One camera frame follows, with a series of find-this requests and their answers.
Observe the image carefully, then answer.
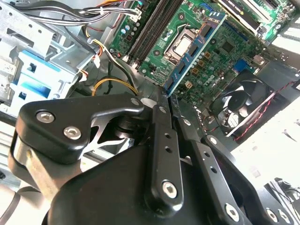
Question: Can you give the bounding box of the blue RAM stick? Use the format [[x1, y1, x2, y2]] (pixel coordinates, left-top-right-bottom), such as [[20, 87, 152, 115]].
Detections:
[[164, 11, 228, 97]]

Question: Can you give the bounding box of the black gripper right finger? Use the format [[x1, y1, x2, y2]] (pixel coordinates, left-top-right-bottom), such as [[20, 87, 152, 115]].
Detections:
[[170, 93, 295, 225]]

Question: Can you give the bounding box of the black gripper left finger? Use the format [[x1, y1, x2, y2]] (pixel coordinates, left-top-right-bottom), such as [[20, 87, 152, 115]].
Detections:
[[8, 86, 185, 213]]

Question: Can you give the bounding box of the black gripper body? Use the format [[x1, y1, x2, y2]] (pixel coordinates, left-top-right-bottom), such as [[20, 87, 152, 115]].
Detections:
[[42, 146, 225, 225]]

